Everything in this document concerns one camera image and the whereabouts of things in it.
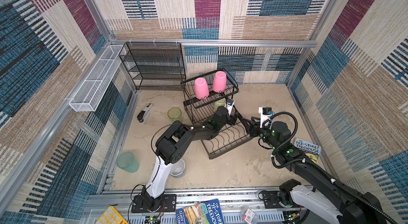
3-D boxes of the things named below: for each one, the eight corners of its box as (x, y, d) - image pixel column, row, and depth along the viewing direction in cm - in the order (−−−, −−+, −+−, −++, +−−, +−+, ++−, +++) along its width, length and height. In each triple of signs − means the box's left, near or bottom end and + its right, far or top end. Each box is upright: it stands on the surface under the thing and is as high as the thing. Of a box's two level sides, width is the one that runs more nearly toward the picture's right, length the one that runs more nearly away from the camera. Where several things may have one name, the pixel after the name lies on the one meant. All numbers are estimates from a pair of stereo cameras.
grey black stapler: (137, 122, 103) (135, 118, 100) (148, 106, 112) (146, 101, 108) (143, 124, 103) (141, 119, 99) (154, 107, 111) (152, 102, 108)
